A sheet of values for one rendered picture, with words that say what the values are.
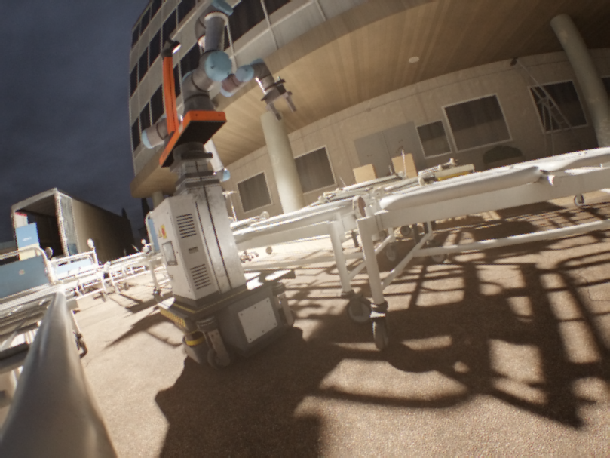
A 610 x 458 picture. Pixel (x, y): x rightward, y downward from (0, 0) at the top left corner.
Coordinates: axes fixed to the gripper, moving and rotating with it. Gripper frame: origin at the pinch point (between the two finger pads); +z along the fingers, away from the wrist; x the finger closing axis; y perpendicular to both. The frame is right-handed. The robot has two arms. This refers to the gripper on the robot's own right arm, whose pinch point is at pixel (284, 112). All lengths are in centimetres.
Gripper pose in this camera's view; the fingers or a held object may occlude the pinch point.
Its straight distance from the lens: 129.4
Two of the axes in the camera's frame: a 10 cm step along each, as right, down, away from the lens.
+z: 4.6, 7.9, 3.9
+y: -6.4, 6.1, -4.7
